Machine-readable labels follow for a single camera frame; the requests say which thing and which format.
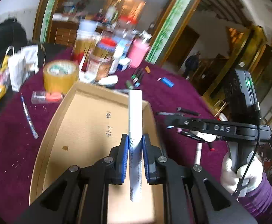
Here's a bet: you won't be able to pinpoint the blue patterned pen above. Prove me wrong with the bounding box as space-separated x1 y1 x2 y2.
21 94 39 139

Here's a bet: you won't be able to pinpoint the silver grey pen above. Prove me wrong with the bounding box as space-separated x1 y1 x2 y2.
194 142 202 165

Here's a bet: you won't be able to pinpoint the wooden cabinet counter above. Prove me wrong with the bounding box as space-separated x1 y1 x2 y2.
47 21 79 47

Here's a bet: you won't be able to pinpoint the black marker white band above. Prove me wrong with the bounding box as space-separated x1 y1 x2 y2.
176 107 200 116

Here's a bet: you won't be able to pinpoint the maroon velvet tablecloth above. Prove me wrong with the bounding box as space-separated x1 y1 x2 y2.
0 47 232 224

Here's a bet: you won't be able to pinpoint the green marker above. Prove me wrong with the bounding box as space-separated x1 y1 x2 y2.
125 80 135 90

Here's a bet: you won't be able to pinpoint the pink knitted bottle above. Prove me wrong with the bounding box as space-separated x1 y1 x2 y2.
127 39 150 68

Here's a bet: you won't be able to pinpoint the black marker red cap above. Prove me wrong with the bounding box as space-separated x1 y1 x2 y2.
207 142 215 151

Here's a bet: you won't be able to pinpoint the white gloved right hand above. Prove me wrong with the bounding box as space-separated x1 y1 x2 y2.
221 153 263 194

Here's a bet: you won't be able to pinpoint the cardboard box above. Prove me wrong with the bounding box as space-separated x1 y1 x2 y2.
29 83 164 223

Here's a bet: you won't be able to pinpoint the white ruler strip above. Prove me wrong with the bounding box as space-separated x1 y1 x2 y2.
128 90 143 201

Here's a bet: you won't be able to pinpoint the clear case red items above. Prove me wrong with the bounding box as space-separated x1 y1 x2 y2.
31 91 64 104

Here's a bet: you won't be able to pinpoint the white paper bag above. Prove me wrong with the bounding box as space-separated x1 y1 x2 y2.
6 45 39 92

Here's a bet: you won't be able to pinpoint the chopsticks jar red lid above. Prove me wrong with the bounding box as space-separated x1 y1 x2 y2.
93 37 117 59

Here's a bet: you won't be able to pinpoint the yellow packing tape roll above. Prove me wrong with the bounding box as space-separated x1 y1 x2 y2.
43 60 79 94

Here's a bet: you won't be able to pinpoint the purple sleeve forearm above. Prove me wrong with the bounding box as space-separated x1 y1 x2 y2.
238 173 272 223

